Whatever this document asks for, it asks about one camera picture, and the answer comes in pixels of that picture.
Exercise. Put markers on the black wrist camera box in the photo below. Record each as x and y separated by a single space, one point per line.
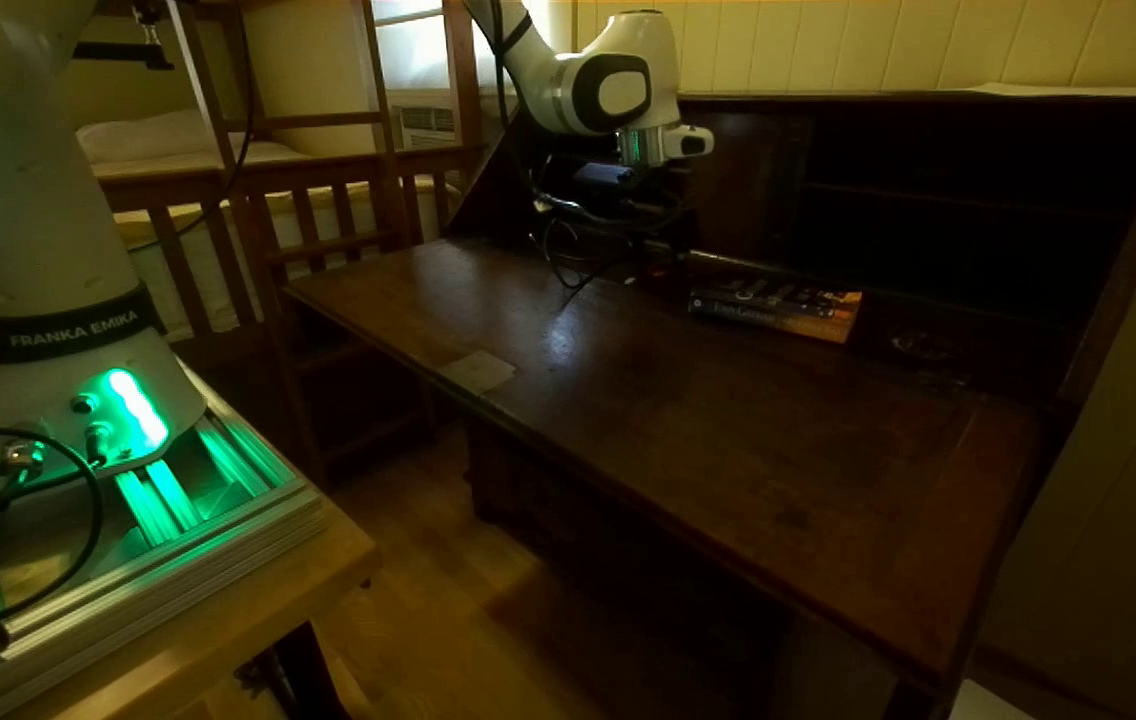
628 181

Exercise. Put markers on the wooden bed frame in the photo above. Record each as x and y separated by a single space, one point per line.
258 83

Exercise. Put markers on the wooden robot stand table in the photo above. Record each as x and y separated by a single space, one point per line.
267 618

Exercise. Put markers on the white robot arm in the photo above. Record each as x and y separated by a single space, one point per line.
80 352

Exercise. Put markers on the aluminium robot mounting plate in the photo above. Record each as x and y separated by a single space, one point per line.
120 514

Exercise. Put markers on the dark wooden chair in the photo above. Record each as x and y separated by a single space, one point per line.
309 217

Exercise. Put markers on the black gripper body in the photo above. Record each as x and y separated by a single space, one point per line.
635 231

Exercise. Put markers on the small white paper piece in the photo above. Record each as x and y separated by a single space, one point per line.
480 374

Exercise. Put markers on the dark wooden secretary desk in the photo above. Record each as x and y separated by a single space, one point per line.
779 501

